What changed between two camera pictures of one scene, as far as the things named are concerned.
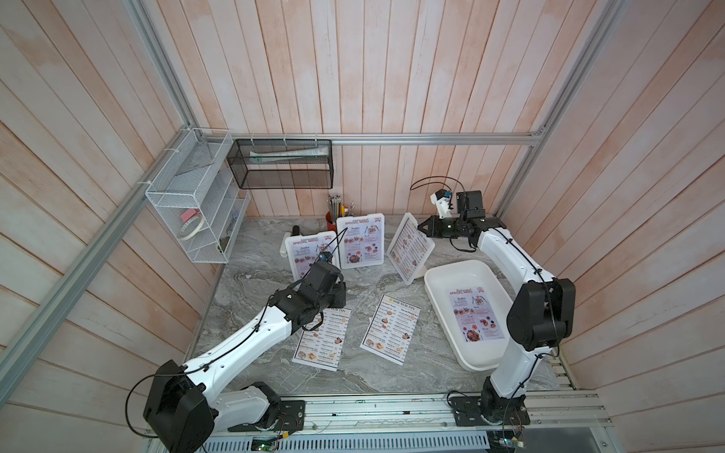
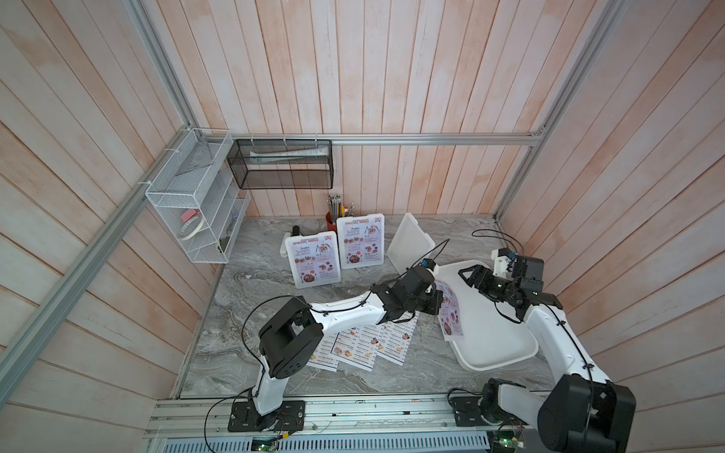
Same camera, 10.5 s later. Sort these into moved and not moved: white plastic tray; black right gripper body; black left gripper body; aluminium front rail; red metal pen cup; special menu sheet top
Moved: black left gripper body; black right gripper body
Not moved: white plastic tray; aluminium front rail; special menu sheet top; red metal pen cup
